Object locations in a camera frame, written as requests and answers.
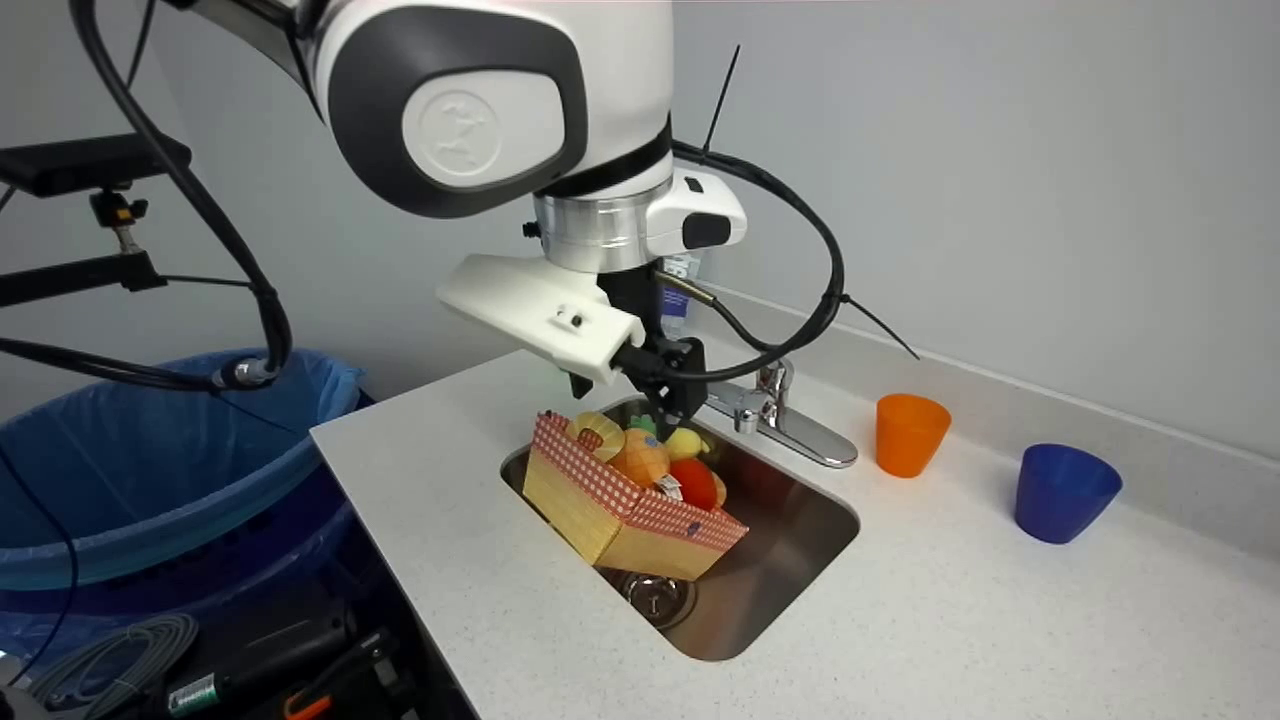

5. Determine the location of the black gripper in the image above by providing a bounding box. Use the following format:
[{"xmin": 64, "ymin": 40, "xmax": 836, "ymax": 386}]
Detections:
[{"xmin": 598, "ymin": 259, "xmax": 711, "ymax": 432}]

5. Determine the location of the chrome sink faucet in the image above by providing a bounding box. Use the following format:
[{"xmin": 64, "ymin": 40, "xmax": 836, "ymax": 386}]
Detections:
[{"xmin": 701, "ymin": 357, "xmax": 863, "ymax": 472}]

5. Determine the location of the stainless steel sink basin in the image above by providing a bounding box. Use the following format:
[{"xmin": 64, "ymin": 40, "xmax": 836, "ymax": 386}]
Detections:
[{"xmin": 497, "ymin": 394, "xmax": 863, "ymax": 668}]

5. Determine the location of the orange toy fruit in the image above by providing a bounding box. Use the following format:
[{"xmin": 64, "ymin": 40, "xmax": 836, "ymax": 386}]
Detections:
[{"xmin": 612, "ymin": 427, "xmax": 677, "ymax": 491}]

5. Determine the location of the pale yellow toy fruit slice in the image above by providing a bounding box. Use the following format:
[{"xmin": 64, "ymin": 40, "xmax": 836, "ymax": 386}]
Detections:
[{"xmin": 569, "ymin": 409, "xmax": 630, "ymax": 464}]

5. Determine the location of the orange plastic cup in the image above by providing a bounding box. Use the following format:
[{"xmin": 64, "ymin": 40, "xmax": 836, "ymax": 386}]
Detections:
[{"xmin": 873, "ymin": 386, "xmax": 957, "ymax": 485}]

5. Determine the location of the blue plastic cup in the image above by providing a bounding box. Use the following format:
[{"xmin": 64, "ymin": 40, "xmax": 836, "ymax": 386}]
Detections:
[{"xmin": 1008, "ymin": 438, "xmax": 1130, "ymax": 546}]

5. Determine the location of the black tool with green label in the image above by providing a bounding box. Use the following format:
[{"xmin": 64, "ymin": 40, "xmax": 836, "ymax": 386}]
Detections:
[{"xmin": 164, "ymin": 604, "xmax": 366, "ymax": 720}]

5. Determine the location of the blue trash bin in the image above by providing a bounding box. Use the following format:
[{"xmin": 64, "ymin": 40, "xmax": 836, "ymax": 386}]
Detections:
[{"xmin": 0, "ymin": 348, "xmax": 371, "ymax": 672}]

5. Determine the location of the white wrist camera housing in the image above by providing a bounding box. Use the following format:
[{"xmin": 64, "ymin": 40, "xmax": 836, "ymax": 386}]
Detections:
[{"xmin": 437, "ymin": 251, "xmax": 648, "ymax": 390}]

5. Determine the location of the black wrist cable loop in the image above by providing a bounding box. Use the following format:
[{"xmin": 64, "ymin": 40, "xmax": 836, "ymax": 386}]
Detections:
[{"xmin": 657, "ymin": 135, "xmax": 852, "ymax": 390}]

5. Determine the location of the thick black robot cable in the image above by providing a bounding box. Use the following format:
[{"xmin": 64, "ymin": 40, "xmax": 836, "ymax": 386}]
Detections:
[{"xmin": 0, "ymin": 0, "xmax": 299, "ymax": 399}]

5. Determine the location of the black clamp with orange handle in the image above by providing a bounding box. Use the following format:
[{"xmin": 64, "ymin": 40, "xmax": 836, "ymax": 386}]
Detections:
[{"xmin": 275, "ymin": 634, "xmax": 414, "ymax": 720}]

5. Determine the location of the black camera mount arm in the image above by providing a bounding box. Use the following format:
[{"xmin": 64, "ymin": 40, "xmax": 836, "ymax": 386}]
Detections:
[{"xmin": 0, "ymin": 184, "xmax": 174, "ymax": 313}]

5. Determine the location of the grey coiled cable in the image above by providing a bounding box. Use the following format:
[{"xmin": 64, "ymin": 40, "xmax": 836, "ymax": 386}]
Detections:
[{"xmin": 25, "ymin": 606, "xmax": 204, "ymax": 720}]

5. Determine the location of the black stereo camera bar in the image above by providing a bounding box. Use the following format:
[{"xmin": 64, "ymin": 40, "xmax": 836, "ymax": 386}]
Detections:
[{"xmin": 0, "ymin": 126, "xmax": 196, "ymax": 202}]

